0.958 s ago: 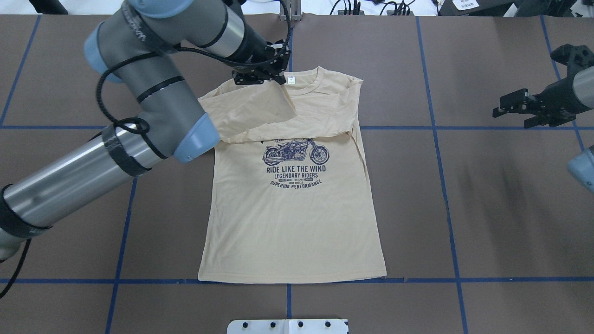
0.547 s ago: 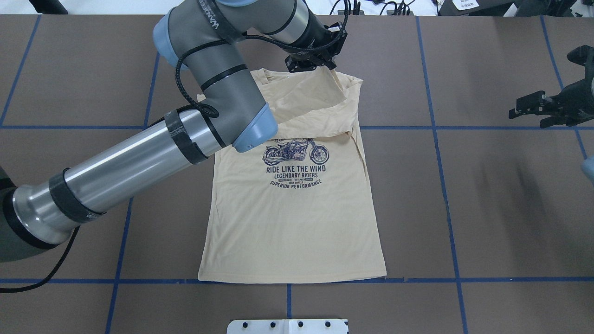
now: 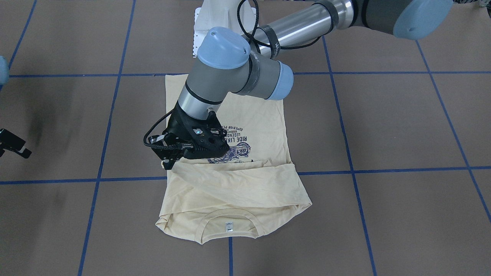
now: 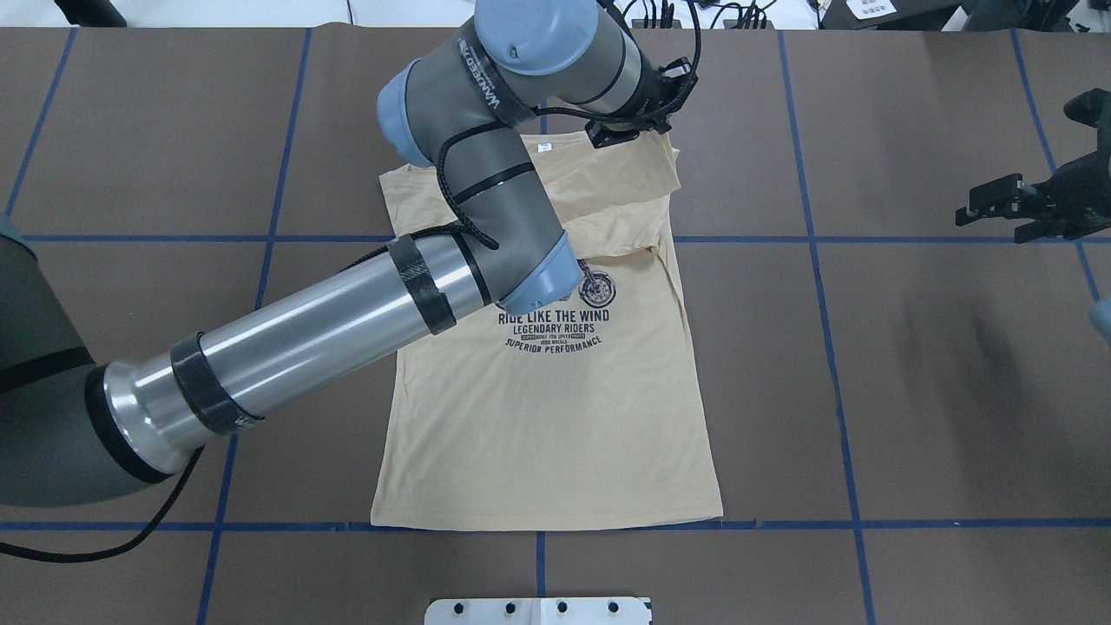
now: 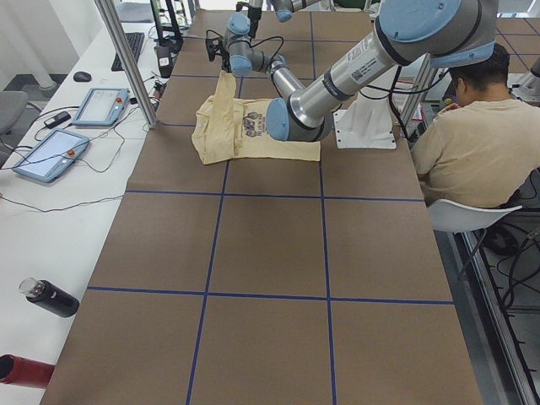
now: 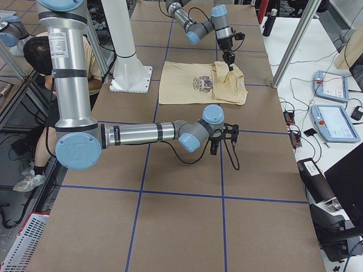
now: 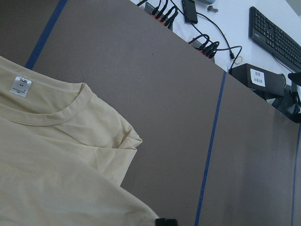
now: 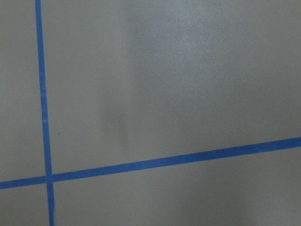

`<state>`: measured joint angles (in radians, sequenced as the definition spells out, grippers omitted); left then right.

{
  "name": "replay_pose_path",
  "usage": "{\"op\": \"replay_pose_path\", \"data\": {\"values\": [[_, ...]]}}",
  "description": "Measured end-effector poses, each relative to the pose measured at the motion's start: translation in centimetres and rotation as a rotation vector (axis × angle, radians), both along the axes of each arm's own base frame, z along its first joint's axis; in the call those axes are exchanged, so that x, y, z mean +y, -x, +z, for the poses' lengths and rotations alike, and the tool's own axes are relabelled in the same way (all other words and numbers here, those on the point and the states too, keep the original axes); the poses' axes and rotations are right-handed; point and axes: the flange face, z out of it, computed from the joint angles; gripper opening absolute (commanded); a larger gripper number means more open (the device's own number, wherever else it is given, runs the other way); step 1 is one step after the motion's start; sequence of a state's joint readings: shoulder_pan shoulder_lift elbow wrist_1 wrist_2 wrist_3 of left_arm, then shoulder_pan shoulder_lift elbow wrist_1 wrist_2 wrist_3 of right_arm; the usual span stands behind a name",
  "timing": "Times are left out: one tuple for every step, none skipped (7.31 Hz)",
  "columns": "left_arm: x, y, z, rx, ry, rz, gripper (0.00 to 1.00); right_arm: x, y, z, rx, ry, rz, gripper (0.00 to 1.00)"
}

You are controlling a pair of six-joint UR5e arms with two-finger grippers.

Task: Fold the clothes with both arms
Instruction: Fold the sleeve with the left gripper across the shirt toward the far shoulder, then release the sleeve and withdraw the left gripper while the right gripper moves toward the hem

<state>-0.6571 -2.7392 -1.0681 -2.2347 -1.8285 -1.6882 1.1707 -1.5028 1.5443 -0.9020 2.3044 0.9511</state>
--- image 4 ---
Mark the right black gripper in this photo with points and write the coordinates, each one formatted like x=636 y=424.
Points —
x=1079 y=193

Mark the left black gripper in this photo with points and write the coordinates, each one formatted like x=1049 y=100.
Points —
x=653 y=97

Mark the beige long sleeve shirt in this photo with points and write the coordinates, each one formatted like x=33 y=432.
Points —
x=584 y=415

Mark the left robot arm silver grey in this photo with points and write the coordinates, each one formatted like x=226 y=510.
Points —
x=76 y=432

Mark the black label printer device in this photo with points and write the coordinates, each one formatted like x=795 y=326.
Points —
x=982 y=16

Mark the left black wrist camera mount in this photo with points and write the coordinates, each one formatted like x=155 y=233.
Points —
x=665 y=89

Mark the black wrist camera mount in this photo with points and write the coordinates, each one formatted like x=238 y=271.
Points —
x=665 y=89
x=1092 y=109

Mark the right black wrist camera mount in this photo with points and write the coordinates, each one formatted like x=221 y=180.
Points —
x=1092 y=109

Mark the white camera pole base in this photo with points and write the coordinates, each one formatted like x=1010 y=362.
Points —
x=541 y=610

